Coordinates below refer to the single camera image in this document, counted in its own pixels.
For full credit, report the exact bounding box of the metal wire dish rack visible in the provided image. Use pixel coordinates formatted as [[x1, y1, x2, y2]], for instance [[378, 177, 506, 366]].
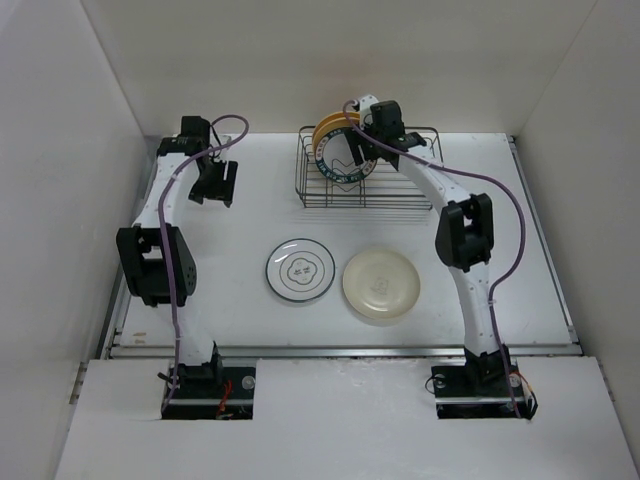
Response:
[[295, 125, 432, 211]]

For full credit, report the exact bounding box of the teal banded lettered plate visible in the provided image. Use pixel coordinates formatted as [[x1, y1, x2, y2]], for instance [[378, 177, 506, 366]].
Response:
[[314, 127, 377, 184]]

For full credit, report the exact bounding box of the cream plate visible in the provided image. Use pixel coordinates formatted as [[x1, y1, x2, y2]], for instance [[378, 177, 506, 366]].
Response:
[[342, 248, 421, 327]]

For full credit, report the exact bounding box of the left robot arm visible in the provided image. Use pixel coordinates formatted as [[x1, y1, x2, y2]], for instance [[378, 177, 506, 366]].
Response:
[[116, 116, 238, 397]]

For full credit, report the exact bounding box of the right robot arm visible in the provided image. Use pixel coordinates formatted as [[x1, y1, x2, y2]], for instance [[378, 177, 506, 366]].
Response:
[[346, 95, 502, 394]]

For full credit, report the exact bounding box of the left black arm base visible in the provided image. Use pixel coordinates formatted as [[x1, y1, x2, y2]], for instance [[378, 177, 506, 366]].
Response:
[[157, 359, 256, 421]]

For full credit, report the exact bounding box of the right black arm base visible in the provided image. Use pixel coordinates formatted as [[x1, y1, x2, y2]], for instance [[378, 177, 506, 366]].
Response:
[[425, 364, 539, 420]]

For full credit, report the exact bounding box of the rear yellow plate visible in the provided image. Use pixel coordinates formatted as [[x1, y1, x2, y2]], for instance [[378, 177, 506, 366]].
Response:
[[314, 111, 360, 130]]

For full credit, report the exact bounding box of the yellow plate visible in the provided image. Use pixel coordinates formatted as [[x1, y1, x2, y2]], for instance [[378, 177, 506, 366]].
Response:
[[314, 111, 360, 130], [312, 118, 351, 151]]

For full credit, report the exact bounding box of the front yellow plate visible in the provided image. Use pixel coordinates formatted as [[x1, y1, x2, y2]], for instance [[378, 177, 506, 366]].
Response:
[[312, 118, 351, 151]]

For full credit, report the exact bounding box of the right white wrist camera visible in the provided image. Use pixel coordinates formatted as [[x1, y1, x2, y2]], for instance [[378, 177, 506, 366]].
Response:
[[350, 94, 379, 125]]

